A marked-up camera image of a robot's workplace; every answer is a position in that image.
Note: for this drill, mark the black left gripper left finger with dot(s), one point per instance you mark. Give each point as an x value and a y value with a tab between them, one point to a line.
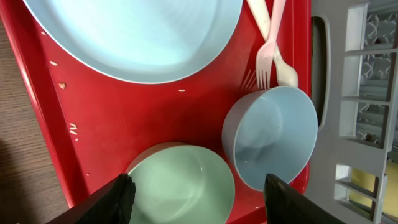
110	204

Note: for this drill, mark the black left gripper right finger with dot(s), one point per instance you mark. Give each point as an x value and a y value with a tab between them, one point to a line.
285	205

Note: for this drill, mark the green bowl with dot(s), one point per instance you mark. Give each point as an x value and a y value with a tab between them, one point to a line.
181	183

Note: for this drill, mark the grey dishwasher rack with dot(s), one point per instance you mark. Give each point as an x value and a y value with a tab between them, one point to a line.
354	90

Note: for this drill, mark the light blue bowl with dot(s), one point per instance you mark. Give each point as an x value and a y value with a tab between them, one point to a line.
271	131

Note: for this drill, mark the red serving tray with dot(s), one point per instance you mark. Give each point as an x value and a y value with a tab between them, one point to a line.
95	125

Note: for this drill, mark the white plastic spoon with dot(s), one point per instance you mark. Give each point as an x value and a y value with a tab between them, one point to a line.
285	74

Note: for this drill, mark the pink plastic fork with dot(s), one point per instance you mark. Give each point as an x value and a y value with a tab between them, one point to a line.
265	54

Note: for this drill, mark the light blue plate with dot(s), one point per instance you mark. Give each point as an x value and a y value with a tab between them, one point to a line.
140	41

